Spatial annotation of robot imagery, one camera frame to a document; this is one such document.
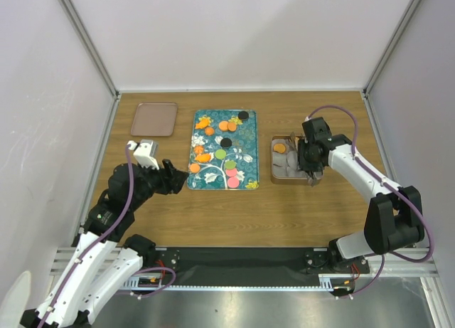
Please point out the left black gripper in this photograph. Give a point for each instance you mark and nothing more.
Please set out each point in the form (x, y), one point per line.
(171, 178)

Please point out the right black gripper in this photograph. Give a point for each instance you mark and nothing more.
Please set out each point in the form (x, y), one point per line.
(304, 165)

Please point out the orange sandwich cookie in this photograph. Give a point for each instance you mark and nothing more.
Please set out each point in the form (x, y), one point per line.
(280, 148)

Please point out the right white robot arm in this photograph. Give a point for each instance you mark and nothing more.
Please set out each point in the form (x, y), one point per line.
(393, 217)

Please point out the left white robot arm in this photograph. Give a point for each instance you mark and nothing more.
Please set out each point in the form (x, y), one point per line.
(81, 292)

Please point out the orange shell cookie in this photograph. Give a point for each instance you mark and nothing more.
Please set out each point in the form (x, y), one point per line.
(194, 168)

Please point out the orange fish cookie lower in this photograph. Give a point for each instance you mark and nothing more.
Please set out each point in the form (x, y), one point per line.
(203, 158)

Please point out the orange fish cookie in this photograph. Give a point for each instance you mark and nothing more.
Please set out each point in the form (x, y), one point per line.
(203, 158)
(203, 123)

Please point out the orange flower cookie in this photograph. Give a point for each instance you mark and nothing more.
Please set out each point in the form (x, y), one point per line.
(198, 149)

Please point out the brown cookie tin box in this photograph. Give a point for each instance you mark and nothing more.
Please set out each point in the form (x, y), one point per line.
(288, 181)

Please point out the green sandwich cookie left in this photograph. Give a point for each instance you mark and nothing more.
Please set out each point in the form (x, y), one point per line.
(220, 154)

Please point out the green sandwich cookie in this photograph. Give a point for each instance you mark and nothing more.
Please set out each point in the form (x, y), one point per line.
(220, 154)
(230, 164)

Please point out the orange swirl cookie top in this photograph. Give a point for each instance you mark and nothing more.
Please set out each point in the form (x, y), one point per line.
(209, 131)

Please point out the teal floral serving tray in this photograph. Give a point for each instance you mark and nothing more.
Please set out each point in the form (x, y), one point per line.
(244, 150)

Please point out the green sandwich cookie right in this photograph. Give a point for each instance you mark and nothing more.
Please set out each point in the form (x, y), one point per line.
(230, 164)

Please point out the pink sandwich cookie upper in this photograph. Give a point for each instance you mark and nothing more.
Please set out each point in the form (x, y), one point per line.
(231, 172)

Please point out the pink sandwich cookie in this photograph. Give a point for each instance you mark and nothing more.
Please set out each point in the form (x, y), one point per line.
(233, 182)
(231, 172)

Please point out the orange fish cookie top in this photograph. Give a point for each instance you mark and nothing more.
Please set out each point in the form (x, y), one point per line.
(203, 123)

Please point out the black sandwich cookie middle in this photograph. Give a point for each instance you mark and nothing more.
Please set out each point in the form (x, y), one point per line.
(225, 143)

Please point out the black sandwich cookie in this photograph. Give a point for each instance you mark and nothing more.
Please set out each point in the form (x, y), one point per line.
(225, 143)
(243, 116)

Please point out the pink sandwich cookie lower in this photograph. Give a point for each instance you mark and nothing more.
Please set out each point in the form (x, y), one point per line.
(233, 182)

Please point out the orange round cookie tilted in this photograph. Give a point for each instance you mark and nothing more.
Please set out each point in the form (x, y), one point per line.
(231, 126)

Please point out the black sandwich cookie top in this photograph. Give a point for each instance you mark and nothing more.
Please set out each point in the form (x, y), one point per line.
(243, 116)

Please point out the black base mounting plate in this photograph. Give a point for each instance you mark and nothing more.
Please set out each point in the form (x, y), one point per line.
(256, 267)

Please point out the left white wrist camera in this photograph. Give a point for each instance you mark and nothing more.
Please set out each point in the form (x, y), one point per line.
(144, 152)

